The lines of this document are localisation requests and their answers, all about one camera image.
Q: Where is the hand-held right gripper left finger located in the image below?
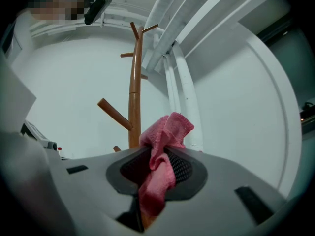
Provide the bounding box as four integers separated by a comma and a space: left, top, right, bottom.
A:
48, 146, 153, 236

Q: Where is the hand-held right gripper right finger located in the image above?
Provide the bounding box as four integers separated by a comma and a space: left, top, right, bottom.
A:
154, 145, 296, 236

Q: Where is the pink cloth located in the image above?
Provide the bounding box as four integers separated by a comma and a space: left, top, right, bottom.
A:
137, 111, 195, 217

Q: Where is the wooden coat rack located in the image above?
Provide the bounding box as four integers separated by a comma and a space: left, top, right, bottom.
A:
97, 21, 159, 232

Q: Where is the gray insulated ceiling pipe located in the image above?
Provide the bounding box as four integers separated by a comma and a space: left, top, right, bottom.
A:
154, 0, 217, 73
144, 0, 190, 70

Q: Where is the person's head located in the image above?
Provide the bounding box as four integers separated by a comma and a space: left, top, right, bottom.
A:
26, 0, 103, 22

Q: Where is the thick white wall pipe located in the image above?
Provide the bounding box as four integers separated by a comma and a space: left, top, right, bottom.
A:
172, 43, 204, 153

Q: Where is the thin white wall pipe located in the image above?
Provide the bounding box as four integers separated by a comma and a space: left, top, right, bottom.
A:
162, 54, 180, 115

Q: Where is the black head-worn camera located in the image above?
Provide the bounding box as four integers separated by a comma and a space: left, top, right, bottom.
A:
83, 0, 113, 26

